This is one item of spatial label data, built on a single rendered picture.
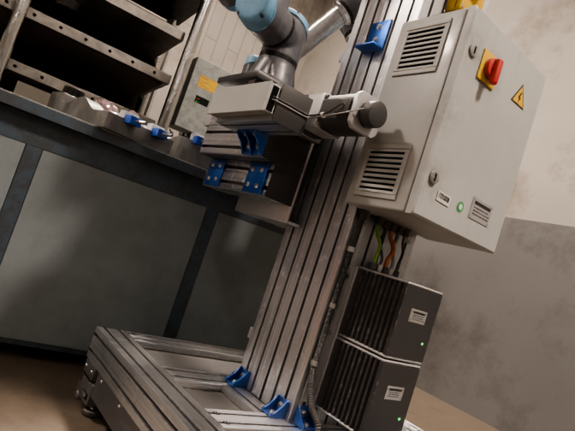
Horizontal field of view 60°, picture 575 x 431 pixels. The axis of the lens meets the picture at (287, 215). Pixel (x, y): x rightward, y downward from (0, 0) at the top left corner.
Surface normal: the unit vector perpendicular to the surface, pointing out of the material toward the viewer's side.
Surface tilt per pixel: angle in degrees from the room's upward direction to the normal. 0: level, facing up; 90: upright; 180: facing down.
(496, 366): 90
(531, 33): 90
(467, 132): 90
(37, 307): 90
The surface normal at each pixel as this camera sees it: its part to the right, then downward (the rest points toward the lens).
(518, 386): -0.75, -0.29
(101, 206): 0.51, 0.10
